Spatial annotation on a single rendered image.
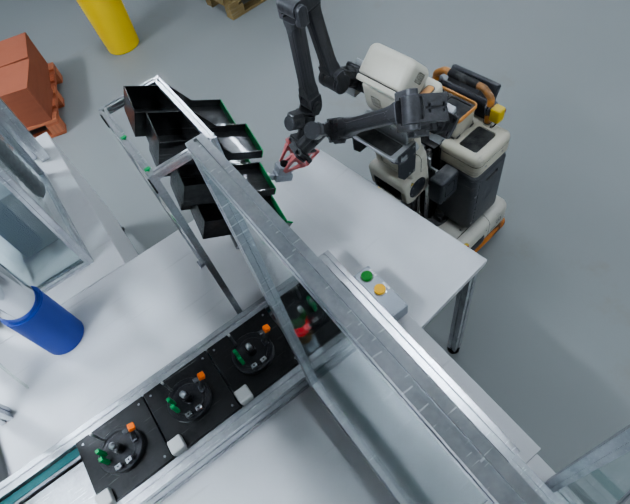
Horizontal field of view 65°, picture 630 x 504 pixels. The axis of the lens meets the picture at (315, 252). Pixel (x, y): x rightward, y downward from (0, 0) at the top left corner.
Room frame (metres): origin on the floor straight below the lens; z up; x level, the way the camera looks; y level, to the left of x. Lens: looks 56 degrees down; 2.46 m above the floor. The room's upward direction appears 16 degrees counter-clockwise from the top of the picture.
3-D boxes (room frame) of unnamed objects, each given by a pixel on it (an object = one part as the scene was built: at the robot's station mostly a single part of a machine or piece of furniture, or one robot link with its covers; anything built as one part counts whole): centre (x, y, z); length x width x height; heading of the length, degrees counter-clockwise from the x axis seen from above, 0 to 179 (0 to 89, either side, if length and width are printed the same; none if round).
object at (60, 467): (0.60, 0.50, 0.91); 1.24 x 0.33 x 0.10; 113
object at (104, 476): (0.50, 0.74, 1.01); 0.24 x 0.24 x 0.13; 23
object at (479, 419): (0.60, -0.19, 0.91); 0.89 x 0.06 x 0.11; 23
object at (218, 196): (0.56, 0.12, 1.46); 0.03 x 0.03 x 1.00; 23
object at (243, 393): (0.69, 0.29, 1.01); 0.24 x 0.24 x 0.13; 23
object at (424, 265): (1.06, -0.07, 0.84); 0.90 x 0.70 x 0.03; 30
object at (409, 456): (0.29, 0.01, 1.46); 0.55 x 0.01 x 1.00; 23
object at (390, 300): (0.79, -0.18, 0.93); 0.21 x 0.07 x 0.06; 23
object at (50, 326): (1.03, 1.02, 1.00); 0.16 x 0.16 x 0.27
